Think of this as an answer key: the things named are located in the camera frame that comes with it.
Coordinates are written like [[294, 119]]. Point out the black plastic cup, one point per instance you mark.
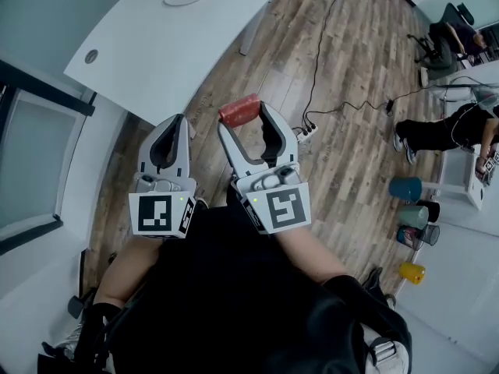
[[432, 210]]

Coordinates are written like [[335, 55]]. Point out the black mesh cup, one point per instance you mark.
[[432, 235]]

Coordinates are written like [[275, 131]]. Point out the white power strip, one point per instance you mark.
[[306, 133]]

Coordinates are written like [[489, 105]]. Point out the blue plastic cup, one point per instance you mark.
[[405, 188]]

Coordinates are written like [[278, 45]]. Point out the black window frame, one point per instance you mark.
[[43, 99]]

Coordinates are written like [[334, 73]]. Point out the white table leg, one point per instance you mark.
[[253, 25]]

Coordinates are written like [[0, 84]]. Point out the white side stand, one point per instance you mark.
[[458, 191]]

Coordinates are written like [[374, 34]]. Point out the person's right forearm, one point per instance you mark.
[[308, 255]]

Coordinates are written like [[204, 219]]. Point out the green plastic cup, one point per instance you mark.
[[412, 216]]

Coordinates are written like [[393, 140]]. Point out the patterned cup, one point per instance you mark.
[[408, 238]]

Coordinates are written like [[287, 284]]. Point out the black office chair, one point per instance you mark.
[[448, 18]]

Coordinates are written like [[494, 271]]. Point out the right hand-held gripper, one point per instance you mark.
[[284, 207]]

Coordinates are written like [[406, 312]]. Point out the person's left forearm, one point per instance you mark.
[[124, 271]]

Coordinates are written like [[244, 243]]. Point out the red piece of meat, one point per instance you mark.
[[239, 111]]

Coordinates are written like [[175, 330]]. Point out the yellow plastic cup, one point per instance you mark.
[[412, 273]]

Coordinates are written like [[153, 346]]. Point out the person's black clothing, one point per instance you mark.
[[234, 306]]

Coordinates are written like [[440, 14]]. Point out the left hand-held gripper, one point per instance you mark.
[[156, 212]]

